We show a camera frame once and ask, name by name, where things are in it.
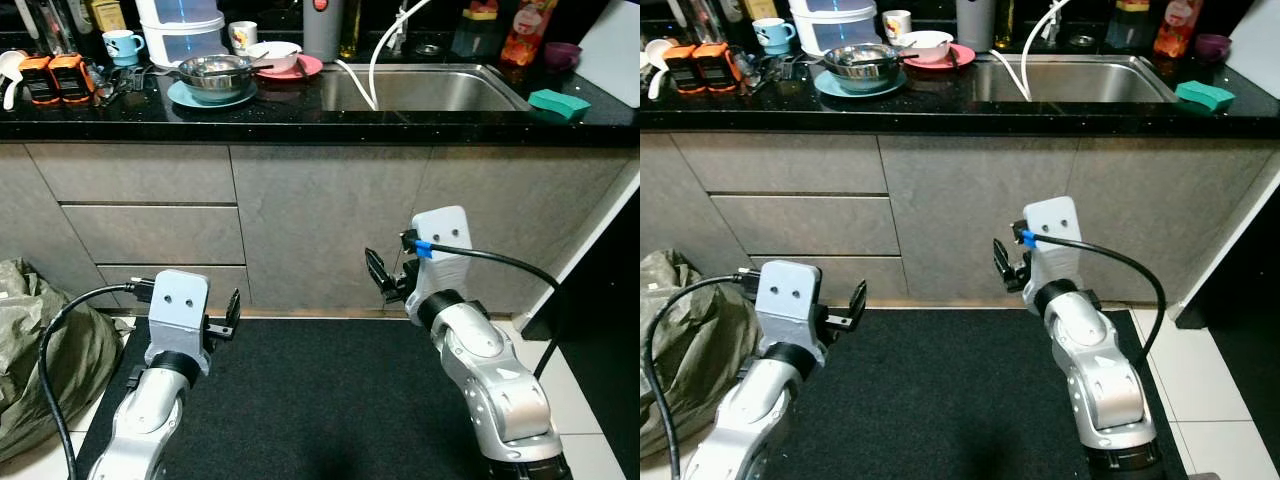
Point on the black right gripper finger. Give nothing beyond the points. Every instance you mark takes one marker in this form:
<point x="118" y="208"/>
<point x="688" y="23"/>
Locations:
<point x="1002" y="262"/>
<point x="378" y="272"/>

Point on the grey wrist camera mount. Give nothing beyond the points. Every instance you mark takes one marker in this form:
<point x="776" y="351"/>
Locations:
<point x="788" y="305"/>
<point x="445" y="255"/>
<point x="178" y="310"/>
<point x="1055" y="240"/>

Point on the green sponge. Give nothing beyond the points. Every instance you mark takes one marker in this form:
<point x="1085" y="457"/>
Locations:
<point x="1205" y="95"/>
<point x="557" y="103"/>

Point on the olive plastic bag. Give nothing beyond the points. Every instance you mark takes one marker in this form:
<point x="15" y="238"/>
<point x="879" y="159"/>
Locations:
<point x="50" y="350"/>
<point x="690" y="340"/>

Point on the white printed mug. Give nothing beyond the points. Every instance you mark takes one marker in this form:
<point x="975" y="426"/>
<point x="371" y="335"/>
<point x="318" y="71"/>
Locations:
<point x="242" y="36"/>
<point x="896" y="25"/>

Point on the white plastic container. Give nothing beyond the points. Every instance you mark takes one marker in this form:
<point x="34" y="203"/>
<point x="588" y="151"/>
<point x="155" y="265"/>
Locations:
<point x="180" y="35"/>
<point x="830" y="25"/>

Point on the metal spoon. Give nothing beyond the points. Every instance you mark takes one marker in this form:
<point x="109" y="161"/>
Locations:
<point x="910" y="53"/>
<point x="262" y="65"/>

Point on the black floor mat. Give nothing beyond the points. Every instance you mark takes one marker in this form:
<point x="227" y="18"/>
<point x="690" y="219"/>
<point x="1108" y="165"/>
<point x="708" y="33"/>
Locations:
<point x="320" y="400"/>
<point x="940" y="400"/>

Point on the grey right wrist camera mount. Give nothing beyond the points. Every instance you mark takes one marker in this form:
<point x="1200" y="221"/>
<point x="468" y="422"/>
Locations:
<point x="445" y="255"/>
<point x="1055" y="240"/>

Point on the teal plate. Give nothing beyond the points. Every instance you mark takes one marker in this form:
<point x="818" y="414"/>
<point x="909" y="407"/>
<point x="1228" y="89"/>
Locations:
<point x="185" y="98"/>
<point x="830" y="87"/>

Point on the white bowl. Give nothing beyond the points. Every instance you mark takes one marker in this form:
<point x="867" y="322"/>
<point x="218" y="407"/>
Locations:
<point x="925" y="45"/>
<point x="275" y="55"/>

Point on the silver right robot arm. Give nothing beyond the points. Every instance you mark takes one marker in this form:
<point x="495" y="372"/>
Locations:
<point x="1100" y="380"/>
<point x="490" y="380"/>

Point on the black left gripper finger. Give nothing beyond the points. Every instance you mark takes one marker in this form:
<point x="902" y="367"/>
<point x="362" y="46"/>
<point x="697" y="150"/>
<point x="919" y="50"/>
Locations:
<point x="857" y="300"/>
<point x="234" y="308"/>

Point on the blue mug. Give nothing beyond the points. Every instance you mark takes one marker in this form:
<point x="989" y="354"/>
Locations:
<point x="120" y="47"/>
<point x="770" y="35"/>

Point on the pink plate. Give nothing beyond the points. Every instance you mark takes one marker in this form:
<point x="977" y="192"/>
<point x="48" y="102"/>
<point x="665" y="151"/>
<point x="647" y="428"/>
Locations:
<point x="960" y="56"/>
<point x="305" y="68"/>

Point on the purple cup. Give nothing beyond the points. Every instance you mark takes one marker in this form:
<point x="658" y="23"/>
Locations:
<point x="1212" y="46"/>
<point x="562" y="55"/>

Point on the dark oil bottle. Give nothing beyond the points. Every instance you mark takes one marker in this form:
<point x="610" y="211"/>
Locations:
<point x="1004" y="25"/>
<point x="350" y="30"/>

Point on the grey cylindrical flask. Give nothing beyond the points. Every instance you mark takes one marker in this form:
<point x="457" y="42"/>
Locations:
<point x="975" y="28"/>
<point x="323" y="35"/>

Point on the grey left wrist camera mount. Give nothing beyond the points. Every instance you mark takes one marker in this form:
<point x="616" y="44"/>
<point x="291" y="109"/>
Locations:
<point x="788" y="305"/>
<point x="178" y="310"/>

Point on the stainless steel bowl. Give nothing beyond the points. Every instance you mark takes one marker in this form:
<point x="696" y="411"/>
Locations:
<point x="862" y="63"/>
<point x="215" y="75"/>

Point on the white ladle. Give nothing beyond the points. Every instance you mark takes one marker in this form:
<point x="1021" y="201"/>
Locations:
<point x="10" y="68"/>
<point x="657" y="55"/>

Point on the grey cabinet door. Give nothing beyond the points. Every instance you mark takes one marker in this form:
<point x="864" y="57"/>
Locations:
<point x="960" y="210"/>
<point x="320" y="220"/>
<point x="1170" y="190"/>
<point x="540" y="200"/>

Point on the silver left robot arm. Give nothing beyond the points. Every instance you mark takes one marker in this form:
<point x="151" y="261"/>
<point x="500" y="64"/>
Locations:
<point x="145" y="420"/>
<point x="745" y="420"/>

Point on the stainless steel sink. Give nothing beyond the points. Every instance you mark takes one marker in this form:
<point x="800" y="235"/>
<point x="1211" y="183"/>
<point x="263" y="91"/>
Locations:
<point x="1090" y="80"/>
<point x="440" y="90"/>

